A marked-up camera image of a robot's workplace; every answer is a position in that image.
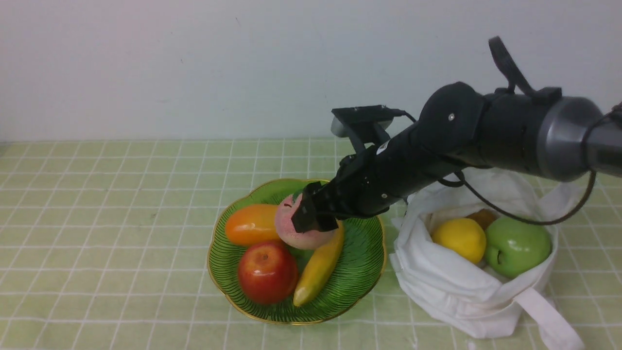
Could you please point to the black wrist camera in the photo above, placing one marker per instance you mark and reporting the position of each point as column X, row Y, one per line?
column 362, row 125

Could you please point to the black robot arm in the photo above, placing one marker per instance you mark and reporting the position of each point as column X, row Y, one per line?
column 542, row 134

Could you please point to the yellow banana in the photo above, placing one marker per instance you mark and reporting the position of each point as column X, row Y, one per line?
column 319, row 268

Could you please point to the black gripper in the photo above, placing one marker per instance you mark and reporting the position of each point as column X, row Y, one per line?
column 364, row 187

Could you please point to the red apple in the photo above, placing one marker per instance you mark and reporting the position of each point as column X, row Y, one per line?
column 268, row 273

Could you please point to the pink peach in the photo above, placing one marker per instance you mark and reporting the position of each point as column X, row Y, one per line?
column 309, row 240

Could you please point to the green apple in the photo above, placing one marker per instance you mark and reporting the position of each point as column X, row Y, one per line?
column 514, row 247

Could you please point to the yellow lemon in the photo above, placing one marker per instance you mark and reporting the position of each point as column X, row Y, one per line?
column 463, row 236

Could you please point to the white cloth bag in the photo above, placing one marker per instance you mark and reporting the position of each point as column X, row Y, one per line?
column 475, row 300

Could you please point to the orange fruit in bag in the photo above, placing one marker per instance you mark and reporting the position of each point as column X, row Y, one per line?
column 484, row 218

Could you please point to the orange mango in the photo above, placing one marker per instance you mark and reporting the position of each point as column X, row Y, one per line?
column 252, row 225

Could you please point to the green glass fruit bowl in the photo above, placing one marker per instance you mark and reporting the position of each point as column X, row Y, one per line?
column 358, row 269

